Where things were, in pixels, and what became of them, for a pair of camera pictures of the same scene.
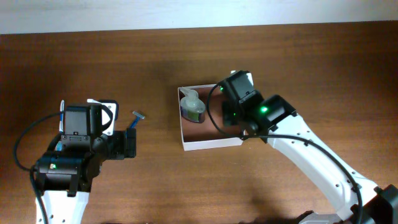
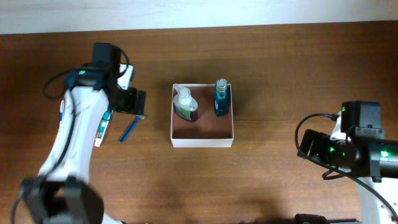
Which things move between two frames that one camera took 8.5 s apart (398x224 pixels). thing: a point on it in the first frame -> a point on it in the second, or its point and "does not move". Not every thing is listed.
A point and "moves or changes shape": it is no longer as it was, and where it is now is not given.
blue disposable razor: x=135 y=122 does not move
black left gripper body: x=115 y=145 -> x=127 y=102
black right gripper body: x=231 y=112 -> x=323 y=149
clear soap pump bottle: x=192 y=109 moves or changes shape
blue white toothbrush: x=61 y=124 does not move
